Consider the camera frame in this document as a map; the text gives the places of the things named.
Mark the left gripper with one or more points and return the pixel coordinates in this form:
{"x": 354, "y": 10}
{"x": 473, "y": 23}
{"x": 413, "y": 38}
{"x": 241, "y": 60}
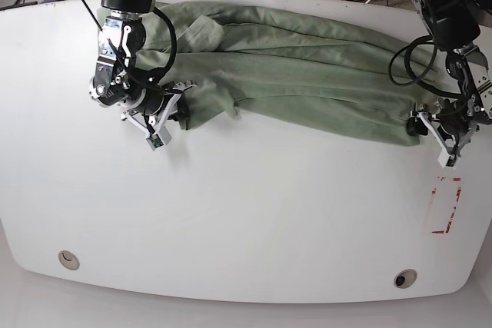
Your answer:
{"x": 449, "y": 127}

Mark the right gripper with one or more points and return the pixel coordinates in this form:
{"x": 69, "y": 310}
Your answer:
{"x": 152, "y": 111}

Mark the green polo shirt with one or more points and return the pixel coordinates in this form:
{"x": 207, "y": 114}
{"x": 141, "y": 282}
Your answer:
{"x": 316, "y": 72}

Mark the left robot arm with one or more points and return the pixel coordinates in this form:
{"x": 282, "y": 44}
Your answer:
{"x": 452, "y": 27}

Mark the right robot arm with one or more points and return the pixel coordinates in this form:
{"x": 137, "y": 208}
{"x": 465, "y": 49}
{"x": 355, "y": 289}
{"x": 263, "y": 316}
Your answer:
{"x": 117, "y": 80}

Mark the red tape rectangle marking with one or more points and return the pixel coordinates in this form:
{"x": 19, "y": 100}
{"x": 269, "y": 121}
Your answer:
{"x": 444, "y": 200}

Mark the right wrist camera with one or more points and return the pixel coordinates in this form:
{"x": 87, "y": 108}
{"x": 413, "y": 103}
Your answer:
{"x": 157, "y": 140}

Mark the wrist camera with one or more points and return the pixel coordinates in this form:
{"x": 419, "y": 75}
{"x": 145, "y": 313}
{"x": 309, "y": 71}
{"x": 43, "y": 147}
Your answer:
{"x": 157, "y": 140}
{"x": 446, "y": 159}

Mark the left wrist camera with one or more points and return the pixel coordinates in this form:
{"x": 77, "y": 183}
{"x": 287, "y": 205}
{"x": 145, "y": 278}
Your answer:
{"x": 446, "y": 159}

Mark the right table cable grommet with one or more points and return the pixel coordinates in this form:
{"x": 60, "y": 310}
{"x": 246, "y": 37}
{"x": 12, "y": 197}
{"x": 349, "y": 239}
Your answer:
{"x": 405, "y": 279}

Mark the table cable grommet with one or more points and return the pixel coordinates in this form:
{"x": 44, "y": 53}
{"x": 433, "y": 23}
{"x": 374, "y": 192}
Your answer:
{"x": 405, "y": 279}
{"x": 68, "y": 260}

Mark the left table cable grommet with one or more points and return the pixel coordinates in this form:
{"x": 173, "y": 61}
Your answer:
{"x": 68, "y": 260}

